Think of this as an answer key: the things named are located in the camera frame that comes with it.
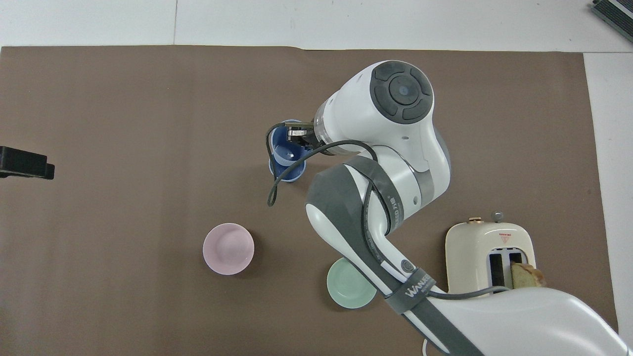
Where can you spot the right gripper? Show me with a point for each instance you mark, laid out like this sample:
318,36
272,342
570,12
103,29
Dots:
299,139

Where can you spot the blue cup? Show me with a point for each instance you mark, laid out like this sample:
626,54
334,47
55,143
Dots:
284,155
293,176

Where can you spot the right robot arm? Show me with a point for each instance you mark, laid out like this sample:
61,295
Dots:
385,113

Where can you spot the pink bowl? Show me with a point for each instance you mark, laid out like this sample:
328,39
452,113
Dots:
228,248

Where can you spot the green bowl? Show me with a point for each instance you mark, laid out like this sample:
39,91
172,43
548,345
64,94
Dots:
346,289

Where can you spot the cream toaster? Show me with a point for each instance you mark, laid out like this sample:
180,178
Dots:
467,252

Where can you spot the toast slice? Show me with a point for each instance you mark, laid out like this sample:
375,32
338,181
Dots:
525,277

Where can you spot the black stand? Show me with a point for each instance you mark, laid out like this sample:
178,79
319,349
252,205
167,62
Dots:
24,163

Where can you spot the grey ribbed panel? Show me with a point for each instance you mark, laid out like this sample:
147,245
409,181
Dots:
615,12

